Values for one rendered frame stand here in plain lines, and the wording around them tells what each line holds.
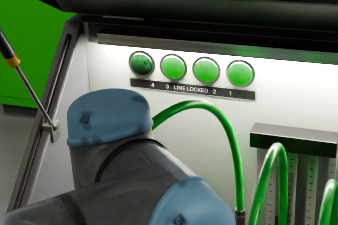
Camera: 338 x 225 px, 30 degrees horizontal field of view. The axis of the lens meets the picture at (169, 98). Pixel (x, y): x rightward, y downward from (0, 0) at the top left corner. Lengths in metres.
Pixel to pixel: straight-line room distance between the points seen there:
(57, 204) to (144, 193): 0.06
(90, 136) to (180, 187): 0.11
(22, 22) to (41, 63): 0.27
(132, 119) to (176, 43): 0.54
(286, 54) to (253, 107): 0.13
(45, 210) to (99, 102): 0.14
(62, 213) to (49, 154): 0.65
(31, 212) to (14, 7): 3.41
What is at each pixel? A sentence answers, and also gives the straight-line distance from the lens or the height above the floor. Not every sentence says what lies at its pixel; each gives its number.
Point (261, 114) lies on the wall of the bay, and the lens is 1.10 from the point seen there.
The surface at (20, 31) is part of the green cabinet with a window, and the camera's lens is 3.88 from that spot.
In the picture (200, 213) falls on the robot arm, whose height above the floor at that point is 1.54.
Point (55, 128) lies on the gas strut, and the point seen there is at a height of 1.31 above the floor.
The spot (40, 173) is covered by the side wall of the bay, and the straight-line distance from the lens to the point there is 1.08.
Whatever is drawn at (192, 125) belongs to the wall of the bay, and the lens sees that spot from 1.15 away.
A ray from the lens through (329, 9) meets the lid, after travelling 0.89.
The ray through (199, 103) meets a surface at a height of 1.41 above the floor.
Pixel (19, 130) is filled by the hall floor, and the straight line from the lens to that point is 4.00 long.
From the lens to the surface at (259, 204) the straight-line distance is 0.79.
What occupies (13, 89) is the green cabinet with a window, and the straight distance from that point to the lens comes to 4.08.
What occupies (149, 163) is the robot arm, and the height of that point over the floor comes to 1.55.
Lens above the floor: 1.80
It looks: 25 degrees down
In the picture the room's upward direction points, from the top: 3 degrees counter-clockwise
